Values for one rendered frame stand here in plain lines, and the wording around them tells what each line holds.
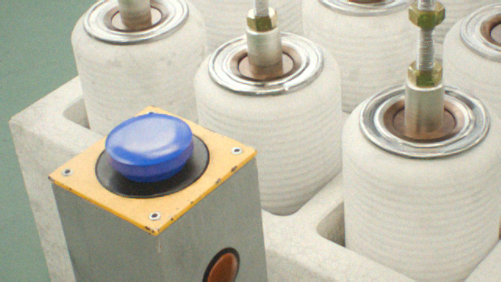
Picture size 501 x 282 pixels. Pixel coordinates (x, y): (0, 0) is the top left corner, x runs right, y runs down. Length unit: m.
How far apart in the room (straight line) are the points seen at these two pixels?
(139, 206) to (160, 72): 0.26
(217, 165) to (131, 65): 0.24
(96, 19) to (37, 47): 0.51
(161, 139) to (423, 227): 0.19
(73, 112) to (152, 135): 0.32
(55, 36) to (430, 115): 0.74
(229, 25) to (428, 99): 0.25
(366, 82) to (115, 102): 0.18
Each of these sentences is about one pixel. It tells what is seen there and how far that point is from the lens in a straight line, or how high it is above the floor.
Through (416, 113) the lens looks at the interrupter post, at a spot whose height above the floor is 0.26.
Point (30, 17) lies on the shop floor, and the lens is 1.29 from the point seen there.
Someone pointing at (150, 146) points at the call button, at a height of 0.33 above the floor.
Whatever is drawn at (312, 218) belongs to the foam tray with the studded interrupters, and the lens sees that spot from 0.63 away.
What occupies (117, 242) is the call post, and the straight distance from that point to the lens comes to 0.46.
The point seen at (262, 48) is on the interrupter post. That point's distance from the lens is 0.63.
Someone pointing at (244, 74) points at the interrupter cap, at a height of 0.25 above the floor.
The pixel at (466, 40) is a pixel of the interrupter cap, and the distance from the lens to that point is 0.66.
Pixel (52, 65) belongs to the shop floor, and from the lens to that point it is 1.18.
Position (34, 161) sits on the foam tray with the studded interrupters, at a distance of 0.77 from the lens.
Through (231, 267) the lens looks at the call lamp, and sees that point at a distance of 0.48.
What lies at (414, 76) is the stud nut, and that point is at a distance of 0.56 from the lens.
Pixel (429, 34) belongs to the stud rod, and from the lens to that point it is 0.55.
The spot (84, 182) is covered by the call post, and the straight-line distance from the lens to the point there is 0.46.
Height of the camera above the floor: 0.59
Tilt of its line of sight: 36 degrees down
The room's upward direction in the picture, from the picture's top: 5 degrees counter-clockwise
